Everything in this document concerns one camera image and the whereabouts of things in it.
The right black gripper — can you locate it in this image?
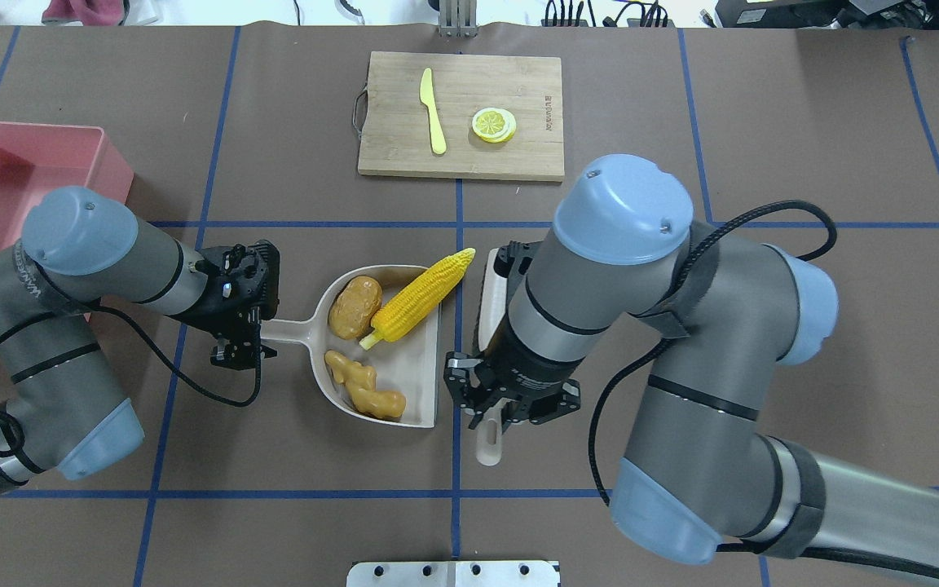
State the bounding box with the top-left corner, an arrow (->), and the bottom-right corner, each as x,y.
446,352 -> 581,428

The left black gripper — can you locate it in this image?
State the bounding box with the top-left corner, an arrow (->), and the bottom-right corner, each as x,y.
185,239 -> 280,370

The beige plastic dustpan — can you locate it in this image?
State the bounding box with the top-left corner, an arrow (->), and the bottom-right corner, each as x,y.
261,265 -> 440,430

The beige hand brush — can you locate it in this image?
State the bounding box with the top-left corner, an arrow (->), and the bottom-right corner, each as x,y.
474,248 -> 510,466

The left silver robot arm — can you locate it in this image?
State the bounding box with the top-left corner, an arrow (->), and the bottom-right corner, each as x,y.
0,186 -> 280,496

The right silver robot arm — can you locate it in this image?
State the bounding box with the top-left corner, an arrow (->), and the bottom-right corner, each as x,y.
443,155 -> 939,584

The pink plastic bin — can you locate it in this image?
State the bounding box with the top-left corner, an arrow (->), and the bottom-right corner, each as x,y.
0,121 -> 140,259

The yellow toy corn cob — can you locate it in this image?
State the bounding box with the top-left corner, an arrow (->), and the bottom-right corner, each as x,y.
360,248 -> 476,350

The tan toy ginger root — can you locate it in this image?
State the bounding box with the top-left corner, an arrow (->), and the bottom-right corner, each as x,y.
324,350 -> 407,421

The brown toy potato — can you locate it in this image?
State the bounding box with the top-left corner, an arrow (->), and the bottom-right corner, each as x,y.
328,275 -> 381,339

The yellow plastic knife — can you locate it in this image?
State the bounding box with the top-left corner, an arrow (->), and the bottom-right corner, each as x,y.
418,68 -> 447,156

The yellow lemon slice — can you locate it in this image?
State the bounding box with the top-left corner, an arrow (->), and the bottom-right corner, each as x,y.
472,107 -> 518,143

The bamboo cutting board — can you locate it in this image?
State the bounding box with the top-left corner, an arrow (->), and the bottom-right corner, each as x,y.
357,51 -> 564,183

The pink cloth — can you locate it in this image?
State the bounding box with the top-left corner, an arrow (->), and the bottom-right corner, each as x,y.
41,0 -> 130,26

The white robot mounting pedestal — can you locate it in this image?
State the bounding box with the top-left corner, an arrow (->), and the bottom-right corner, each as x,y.
346,558 -> 562,586

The aluminium frame post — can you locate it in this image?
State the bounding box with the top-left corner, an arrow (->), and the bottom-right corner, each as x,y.
434,0 -> 479,38

